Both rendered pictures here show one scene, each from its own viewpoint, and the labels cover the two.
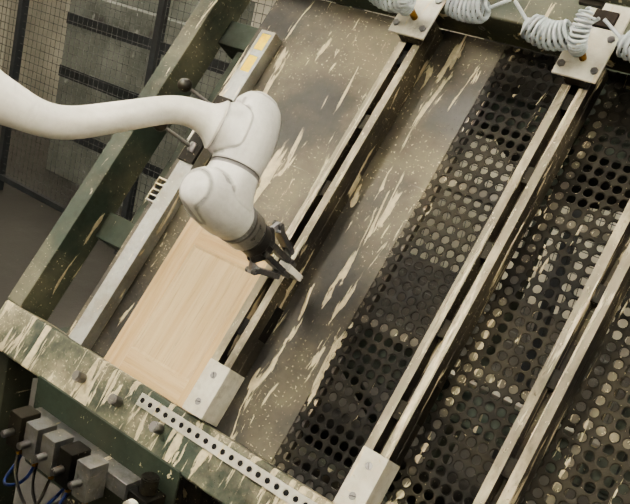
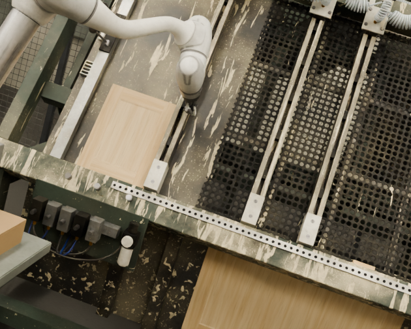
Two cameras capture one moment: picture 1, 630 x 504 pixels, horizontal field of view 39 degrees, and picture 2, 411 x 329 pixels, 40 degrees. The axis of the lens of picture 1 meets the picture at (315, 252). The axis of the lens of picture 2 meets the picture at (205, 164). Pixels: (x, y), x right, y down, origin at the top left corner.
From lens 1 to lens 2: 1.11 m
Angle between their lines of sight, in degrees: 27
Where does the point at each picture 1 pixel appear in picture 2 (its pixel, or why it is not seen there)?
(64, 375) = (55, 176)
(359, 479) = (252, 207)
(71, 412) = (65, 196)
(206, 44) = not seen: outside the picture
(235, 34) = not seen: outside the picture
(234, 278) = (150, 116)
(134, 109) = (156, 23)
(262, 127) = (209, 34)
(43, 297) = (16, 133)
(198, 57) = not seen: outside the picture
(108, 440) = (95, 209)
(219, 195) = (201, 70)
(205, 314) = (137, 136)
